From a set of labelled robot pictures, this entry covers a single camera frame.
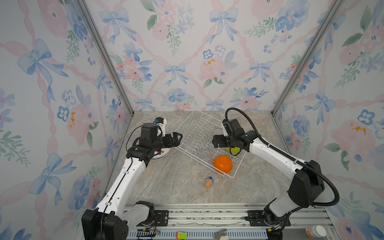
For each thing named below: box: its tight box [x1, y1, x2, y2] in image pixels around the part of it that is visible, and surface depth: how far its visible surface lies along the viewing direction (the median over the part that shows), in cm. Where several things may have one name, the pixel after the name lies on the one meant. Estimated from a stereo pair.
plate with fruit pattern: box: [151, 147, 172, 160], surface depth 96 cm
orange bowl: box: [213, 155, 233, 174], surface depth 87 cm
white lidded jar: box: [305, 225, 327, 238], surface depth 67 cm
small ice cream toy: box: [205, 176, 214, 189], surface depth 85 cm
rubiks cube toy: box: [176, 231, 187, 240], surface depth 69 cm
